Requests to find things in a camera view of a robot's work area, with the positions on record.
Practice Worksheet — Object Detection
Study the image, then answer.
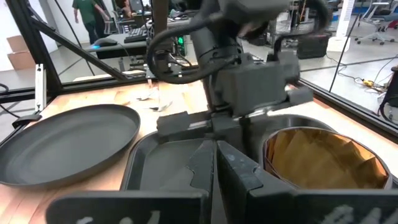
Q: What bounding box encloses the white pillar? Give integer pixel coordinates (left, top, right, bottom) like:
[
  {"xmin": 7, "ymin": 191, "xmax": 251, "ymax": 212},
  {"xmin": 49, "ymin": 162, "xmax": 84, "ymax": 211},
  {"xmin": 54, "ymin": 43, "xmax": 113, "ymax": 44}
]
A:
[{"xmin": 326, "ymin": 0, "xmax": 356, "ymax": 53}]

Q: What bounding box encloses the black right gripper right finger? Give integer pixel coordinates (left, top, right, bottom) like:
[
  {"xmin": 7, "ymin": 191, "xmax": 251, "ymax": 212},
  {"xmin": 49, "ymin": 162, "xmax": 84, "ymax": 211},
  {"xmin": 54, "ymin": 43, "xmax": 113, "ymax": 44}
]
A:
[{"xmin": 216, "ymin": 139, "xmax": 398, "ymax": 224}]

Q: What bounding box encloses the black table clamp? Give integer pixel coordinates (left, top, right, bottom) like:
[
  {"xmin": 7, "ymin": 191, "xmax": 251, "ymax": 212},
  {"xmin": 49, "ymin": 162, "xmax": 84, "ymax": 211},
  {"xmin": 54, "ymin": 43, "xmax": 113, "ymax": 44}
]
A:
[{"xmin": 11, "ymin": 113, "xmax": 43, "ymax": 129}]

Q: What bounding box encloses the cardboard box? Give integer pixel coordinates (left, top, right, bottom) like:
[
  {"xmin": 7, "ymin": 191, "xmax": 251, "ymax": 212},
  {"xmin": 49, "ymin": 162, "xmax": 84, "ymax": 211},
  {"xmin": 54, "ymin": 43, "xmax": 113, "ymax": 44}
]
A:
[
  {"xmin": 7, "ymin": 50, "xmax": 37, "ymax": 71},
  {"xmin": 6, "ymin": 35, "xmax": 29, "ymax": 53}
]

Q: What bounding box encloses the black round plate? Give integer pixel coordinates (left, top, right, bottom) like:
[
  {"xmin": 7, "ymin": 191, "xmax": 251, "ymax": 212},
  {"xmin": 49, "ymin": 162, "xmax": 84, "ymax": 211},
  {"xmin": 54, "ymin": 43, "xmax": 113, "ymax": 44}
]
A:
[{"xmin": 0, "ymin": 104, "xmax": 141, "ymax": 189}]

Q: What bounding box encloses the computer tower with green light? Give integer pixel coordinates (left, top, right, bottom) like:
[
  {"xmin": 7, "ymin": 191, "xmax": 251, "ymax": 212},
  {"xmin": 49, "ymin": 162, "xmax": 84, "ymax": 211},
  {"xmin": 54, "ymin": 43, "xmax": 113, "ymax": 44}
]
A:
[{"xmin": 172, "ymin": 32, "xmax": 189, "ymax": 57}]

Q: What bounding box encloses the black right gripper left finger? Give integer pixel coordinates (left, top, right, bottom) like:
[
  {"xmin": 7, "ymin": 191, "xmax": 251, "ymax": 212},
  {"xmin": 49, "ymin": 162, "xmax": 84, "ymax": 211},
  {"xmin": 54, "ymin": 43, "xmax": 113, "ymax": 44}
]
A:
[{"xmin": 45, "ymin": 139, "xmax": 216, "ymax": 224}]

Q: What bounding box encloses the black bag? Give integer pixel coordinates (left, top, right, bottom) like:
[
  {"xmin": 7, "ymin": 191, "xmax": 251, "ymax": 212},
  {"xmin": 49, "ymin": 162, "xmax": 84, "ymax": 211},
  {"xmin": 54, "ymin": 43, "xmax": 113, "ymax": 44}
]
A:
[{"xmin": 377, "ymin": 65, "xmax": 398, "ymax": 124}]

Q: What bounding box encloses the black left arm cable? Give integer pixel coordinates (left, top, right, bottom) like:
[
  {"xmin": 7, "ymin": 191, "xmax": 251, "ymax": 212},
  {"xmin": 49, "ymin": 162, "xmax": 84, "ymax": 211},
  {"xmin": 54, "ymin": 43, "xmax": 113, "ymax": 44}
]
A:
[{"xmin": 146, "ymin": 15, "xmax": 243, "ymax": 85}]

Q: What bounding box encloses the black keyboard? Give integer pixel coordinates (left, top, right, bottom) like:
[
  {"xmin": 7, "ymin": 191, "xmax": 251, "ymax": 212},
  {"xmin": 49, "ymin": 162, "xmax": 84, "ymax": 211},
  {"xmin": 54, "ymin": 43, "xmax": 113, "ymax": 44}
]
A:
[{"xmin": 123, "ymin": 27, "xmax": 149, "ymax": 44}]

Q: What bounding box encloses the dark desk with keyboard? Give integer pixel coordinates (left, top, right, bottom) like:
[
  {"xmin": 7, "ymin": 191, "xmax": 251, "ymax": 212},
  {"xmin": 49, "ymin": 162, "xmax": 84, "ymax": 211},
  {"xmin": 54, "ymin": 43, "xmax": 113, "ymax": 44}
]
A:
[{"xmin": 84, "ymin": 30, "xmax": 150, "ymax": 60}]

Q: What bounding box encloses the person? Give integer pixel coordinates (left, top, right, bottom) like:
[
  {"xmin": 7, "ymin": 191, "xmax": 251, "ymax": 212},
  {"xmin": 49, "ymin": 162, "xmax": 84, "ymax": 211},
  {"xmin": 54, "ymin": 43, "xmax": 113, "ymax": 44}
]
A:
[
  {"xmin": 72, "ymin": 0, "xmax": 110, "ymax": 45},
  {"xmin": 114, "ymin": 0, "xmax": 135, "ymax": 19}
]

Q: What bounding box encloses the black equipment case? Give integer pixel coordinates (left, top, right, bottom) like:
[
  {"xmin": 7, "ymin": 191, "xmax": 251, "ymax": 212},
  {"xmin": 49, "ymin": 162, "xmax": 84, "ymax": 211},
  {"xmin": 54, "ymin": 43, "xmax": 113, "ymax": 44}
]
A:
[{"xmin": 297, "ymin": 32, "xmax": 333, "ymax": 60}]

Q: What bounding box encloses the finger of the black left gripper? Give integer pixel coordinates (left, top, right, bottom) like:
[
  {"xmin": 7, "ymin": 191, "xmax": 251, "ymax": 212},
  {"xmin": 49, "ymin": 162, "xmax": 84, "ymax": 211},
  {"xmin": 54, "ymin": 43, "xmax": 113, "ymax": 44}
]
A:
[
  {"xmin": 212, "ymin": 115, "xmax": 241, "ymax": 141},
  {"xmin": 239, "ymin": 115, "xmax": 253, "ymax": 150}
]

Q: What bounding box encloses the black rectangular tray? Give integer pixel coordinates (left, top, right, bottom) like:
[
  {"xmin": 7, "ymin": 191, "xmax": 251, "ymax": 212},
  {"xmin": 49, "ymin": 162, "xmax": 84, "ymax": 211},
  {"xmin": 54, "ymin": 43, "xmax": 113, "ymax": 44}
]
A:
[{"xmin": 120, "ymin": 113, "xmax": 398, "ymax": 192}]

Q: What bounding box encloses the white office chair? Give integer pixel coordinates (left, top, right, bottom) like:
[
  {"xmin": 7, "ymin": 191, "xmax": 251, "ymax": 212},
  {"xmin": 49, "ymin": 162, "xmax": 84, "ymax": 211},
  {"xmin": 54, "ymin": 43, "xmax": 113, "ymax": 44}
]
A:
[{"xmin": 354, "ymin": 1, "xmax": 398, "ymax": 46}]

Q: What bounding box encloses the white frame bracket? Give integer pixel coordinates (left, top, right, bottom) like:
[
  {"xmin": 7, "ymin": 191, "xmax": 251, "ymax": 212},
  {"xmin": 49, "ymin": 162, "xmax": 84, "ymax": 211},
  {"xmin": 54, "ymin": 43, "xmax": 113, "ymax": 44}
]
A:
[{"xmin": 35, "ymin": 63, "xmax": 47, "ymax": 113}]

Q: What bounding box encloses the black computer mouse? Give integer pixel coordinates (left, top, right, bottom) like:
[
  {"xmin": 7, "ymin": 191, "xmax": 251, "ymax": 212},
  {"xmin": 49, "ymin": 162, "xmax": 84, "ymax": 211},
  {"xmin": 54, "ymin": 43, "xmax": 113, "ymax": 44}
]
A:
[{"xmin": 92, "ymin": 37, "xmax": 118, "ymax": 48}]

